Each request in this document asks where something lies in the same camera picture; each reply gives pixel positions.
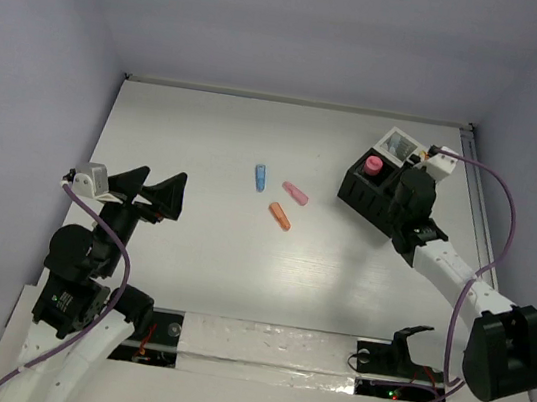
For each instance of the black and white organizer box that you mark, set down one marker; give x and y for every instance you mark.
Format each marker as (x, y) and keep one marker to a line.
(370, 196)

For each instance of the light blue highlighter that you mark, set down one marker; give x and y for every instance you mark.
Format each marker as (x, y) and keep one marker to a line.
(260, 177)

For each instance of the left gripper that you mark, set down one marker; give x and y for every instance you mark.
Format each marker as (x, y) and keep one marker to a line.
(136, 203)

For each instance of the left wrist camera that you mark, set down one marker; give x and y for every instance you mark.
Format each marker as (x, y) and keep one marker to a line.
(90, 180)

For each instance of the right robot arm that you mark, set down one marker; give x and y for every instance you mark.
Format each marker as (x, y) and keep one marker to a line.
(500, 357)

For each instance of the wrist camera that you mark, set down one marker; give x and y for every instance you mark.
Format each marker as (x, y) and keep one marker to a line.
(90, 180)
(440, 162)

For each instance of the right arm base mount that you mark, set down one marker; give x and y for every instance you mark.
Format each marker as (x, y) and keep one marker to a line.
(384, 369)

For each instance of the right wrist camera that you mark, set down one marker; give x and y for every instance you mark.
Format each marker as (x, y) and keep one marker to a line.
(440, 162)

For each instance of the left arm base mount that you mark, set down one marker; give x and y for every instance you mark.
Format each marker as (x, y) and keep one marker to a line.
(157, 345)

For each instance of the pink capped highlighter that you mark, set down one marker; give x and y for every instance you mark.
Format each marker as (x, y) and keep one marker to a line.
(372, 165)

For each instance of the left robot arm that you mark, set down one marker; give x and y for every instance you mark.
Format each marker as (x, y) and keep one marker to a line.
(87, 307)

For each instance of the orange highlighter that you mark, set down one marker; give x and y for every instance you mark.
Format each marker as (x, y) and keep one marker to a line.
(279, 214)

